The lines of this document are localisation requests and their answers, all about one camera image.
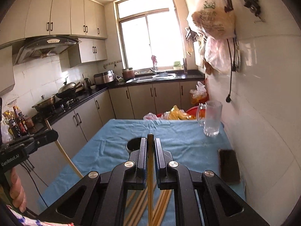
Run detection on dark grey utensil holder cup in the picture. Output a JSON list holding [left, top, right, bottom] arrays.
[[126, 137, 142, 154]]

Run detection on upper kitchen cabinets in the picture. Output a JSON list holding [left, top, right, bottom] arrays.
[[0, 0, 109, 67]]

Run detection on kitchen window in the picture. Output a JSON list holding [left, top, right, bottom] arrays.
[[116, 0, 184, 71]]

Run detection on person's left hand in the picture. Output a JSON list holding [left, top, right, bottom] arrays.
[[10, 168, 27, 213]]

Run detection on dark sauce bottle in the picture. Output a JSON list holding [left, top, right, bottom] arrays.
[[13, 106, 27, 136]]

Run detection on steel pot on stove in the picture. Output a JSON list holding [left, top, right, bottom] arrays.
[[32, 95, 56, 112]]

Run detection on black smartphone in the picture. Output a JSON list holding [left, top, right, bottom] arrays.
[[218, 149, 241, 185]]

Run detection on blue table cloth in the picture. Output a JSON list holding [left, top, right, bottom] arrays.
[[46, 119, 229, 225]]

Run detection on black wok with lid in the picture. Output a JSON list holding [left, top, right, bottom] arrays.
[[56, 78, 84, 99]]

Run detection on black electric kettle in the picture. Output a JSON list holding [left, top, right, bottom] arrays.
[[84, 78, 91, 91]]

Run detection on clear glass beer mug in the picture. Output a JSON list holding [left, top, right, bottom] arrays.
[[196, 100, 223, 137]]

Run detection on silver rice cooker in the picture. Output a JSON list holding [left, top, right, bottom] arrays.
[[93, 70, 116, 85]]

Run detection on range hood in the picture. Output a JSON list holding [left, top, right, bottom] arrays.
[[13, 35, 80, 65]]

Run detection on red plastic basin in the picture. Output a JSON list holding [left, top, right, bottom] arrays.
[[157, 106, 206, 119]]

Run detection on yellow plastic bag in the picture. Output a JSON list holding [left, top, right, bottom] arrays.
[[161, 105, 196, 120]]

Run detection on brown clay pot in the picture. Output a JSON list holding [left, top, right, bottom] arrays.
[[122, 67, 135, 81]]

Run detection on pink hanging plastic bag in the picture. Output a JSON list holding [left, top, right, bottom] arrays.
[[204, 37, 235, 75]]

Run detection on hanging plastic bag with goods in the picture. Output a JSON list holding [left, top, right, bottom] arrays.
[[187, 0, 235, 40]]

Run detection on black power cable with plug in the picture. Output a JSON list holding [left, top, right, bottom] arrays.
[[225, 38, 237, 103]]

